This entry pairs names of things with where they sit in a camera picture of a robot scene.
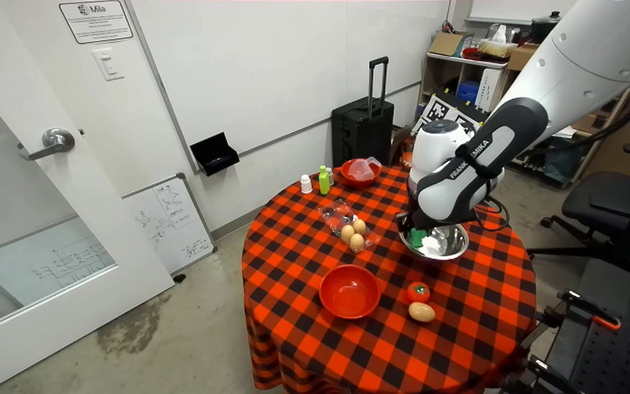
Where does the white wall sign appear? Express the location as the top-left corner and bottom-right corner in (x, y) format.
(57, 0), (136, 47)

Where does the green toy broccoli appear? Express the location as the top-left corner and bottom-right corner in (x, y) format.
(406, 228), (430, 251)

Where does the empty red bowl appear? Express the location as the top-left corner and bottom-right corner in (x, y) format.
(316, 263), (383, 322)

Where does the blue storage bin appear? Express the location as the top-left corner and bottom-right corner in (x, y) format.
(455, 82), (481, 106)

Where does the storage shelf unit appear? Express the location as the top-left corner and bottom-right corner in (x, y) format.
(419, 28), (542, 128)

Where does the black rolling suitcase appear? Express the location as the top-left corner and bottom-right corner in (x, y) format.
(331, 55), (395, 169)

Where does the green plastic bottle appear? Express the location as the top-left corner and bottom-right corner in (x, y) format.
(316, 164), (334, 198)

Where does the black whiteboard eraser holder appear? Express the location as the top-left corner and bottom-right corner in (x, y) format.
(189, 131), (240, 177)

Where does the white door with glass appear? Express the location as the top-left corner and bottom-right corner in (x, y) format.
(0, 0), (176, 394)

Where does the loose beige egg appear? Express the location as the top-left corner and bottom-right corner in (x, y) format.
(406, 300), (437, 324)

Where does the red black checkered tablecloth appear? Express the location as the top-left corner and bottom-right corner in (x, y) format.
(239, 163), (540, 394)

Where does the black orange clamp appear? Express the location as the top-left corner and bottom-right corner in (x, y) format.
(559, 289), (623, 336)

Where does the crumpled clear plastic wrap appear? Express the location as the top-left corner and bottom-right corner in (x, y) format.
(345, 155), (380, 184)

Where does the black office chair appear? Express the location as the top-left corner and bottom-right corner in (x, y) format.
(529, 140), (630, 289)

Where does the black white fiducial board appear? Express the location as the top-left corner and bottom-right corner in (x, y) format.
(409, 94), (491, 142)

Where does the cardboard box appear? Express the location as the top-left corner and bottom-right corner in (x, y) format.
(427, 31), (467, 59)

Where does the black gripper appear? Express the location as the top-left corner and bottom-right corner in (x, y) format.
(400, 209), (442, 236)

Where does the red toy tomato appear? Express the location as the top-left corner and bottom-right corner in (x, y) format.
(403, 280), (434, 306)

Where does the small leaning whiteboard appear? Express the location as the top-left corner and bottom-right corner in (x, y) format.
(120, 173), (217, 279)

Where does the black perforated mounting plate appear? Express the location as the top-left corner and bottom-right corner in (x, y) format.
(540, 259), (630, 394)

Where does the large wall whiteboard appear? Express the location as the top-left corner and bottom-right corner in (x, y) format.
(120, 0), (452, 177)

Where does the thin black cable loop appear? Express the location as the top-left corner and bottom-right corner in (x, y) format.
(475, 194), (513, 230)

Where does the red bowl with plastic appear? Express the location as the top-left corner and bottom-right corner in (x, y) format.
(337, 159), (385, 192)

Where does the small white wall label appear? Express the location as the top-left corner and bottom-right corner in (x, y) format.
(91, 47), (126, 83)

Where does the silver metal bowl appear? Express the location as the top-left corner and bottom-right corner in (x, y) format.
(395, 218), (473, 263)

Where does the silver door handle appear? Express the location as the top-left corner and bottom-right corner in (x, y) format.
(15, 128), (78, 164)

